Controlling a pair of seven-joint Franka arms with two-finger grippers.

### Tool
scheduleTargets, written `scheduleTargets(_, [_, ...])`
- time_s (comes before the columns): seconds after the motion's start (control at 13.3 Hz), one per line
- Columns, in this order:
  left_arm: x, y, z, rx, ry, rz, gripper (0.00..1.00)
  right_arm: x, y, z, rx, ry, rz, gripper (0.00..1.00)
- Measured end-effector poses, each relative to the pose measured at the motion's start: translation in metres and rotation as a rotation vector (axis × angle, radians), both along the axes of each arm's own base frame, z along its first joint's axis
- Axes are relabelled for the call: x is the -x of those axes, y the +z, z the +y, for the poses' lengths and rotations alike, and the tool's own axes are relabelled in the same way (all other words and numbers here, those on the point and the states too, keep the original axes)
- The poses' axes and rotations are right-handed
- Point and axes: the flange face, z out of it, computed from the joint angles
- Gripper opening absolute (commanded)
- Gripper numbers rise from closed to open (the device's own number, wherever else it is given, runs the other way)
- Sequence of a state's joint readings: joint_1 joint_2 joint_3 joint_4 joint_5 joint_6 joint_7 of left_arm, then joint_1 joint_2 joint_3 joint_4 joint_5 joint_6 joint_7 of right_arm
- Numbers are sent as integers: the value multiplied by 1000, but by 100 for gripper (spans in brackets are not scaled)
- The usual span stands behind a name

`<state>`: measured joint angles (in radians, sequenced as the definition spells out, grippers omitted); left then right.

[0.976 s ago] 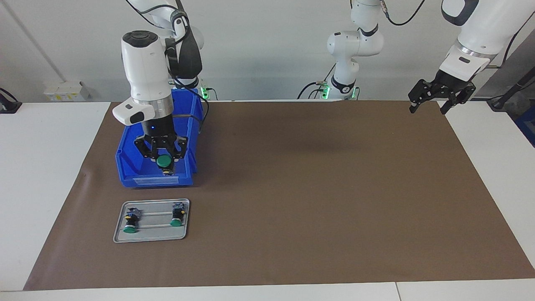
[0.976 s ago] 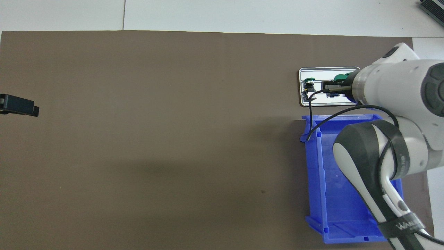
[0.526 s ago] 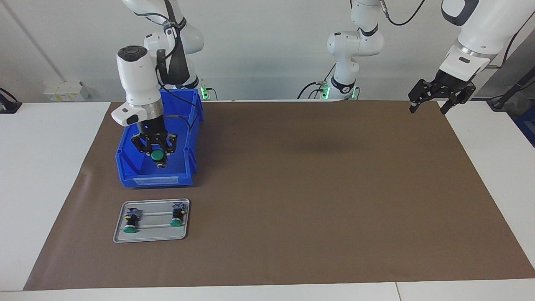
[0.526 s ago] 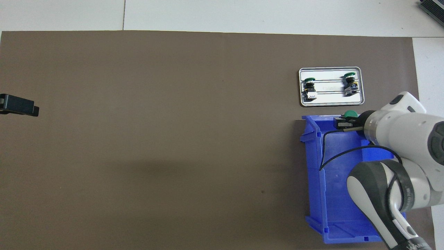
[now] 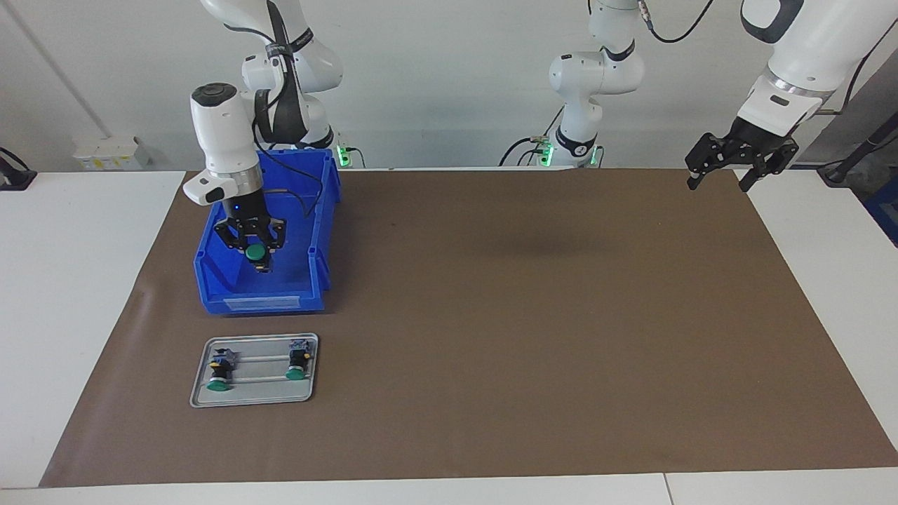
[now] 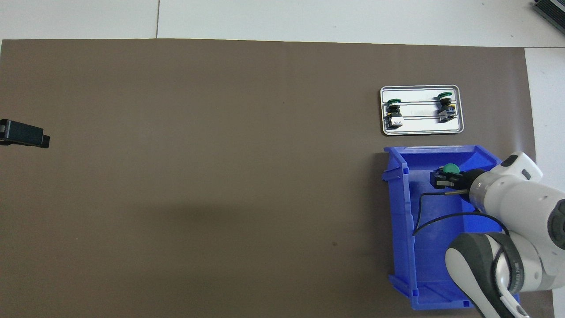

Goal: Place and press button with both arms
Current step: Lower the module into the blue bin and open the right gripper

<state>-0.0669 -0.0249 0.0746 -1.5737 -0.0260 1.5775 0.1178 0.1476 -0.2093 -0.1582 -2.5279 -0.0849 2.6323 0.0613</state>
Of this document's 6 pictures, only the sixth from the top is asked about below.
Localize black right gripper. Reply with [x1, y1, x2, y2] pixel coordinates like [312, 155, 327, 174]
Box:
[429, 166, 486, 195]

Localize green push button grey block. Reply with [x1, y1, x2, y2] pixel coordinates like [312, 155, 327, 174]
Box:
[437, 91, 456, 123]

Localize green push button white label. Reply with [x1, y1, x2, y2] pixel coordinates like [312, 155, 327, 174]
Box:
[384, 98, 404, 129]

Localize silver metal tray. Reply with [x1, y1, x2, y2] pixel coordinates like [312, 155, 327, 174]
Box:
[380, 85, 465, 136]

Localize blue plastic storage bin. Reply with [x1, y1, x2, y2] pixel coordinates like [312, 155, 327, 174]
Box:
[381, 144, 520, 310]

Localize grey ribbed device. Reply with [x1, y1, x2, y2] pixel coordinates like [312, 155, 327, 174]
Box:
[532, 0, 565, 28]

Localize brown table mat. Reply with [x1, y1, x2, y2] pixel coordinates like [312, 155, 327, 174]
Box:
[0, 39, 554, 318]

